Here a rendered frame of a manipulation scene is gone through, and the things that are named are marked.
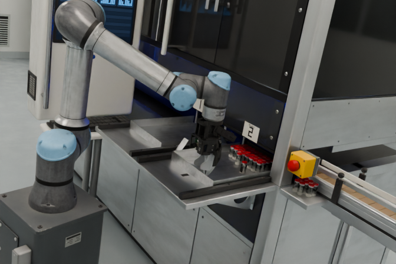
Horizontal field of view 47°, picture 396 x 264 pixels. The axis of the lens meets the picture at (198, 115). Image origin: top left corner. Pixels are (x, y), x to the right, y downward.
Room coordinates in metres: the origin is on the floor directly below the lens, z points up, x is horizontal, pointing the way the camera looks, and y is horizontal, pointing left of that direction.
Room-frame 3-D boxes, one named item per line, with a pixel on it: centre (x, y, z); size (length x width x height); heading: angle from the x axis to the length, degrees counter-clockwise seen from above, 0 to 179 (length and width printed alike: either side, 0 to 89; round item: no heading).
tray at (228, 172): (1.60, -0.14, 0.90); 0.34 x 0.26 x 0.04; 129
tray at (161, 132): (1.86, 0.07, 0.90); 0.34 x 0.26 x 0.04; 129
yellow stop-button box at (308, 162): (1.47, -0.39, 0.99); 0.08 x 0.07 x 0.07; 129
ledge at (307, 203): (1.49, -0.43, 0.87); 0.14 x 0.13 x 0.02; 129
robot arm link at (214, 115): (1.43, -0.05, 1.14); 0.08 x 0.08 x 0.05
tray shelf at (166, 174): (1.69, 0.02, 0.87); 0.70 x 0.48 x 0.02; 39
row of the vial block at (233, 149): (1.65, -0.21, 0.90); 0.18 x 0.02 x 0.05; 38
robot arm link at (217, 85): (1.43, -0.05, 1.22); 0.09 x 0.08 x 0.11; 90
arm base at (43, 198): (1.30, 0.42, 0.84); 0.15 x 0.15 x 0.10
